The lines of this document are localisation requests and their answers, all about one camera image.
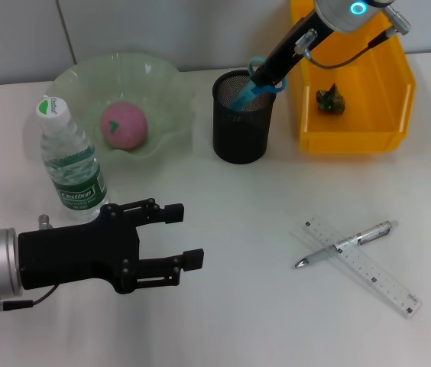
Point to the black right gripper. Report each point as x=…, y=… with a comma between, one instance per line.
x=307, y=36

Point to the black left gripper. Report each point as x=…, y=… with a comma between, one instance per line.
x=78, y=252

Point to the blue child scissors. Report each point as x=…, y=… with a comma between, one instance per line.
x=244, y=97

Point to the clear water bottle green label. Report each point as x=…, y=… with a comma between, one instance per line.
x=80, y=191

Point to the pink peach toy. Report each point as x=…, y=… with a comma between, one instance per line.
x=124, y=126

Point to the silver ballpoint pen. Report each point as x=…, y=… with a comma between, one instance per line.
x=322, y=254

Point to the clear plastic ruler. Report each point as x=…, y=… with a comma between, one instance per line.
x=383, y=279

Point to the black mesh pen holder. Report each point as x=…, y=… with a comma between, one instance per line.
x=242, y=130

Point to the green glass fruit bowl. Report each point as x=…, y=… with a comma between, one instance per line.
x=150, y=84

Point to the yellow plastic bin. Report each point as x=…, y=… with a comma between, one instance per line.
x=357, y=141

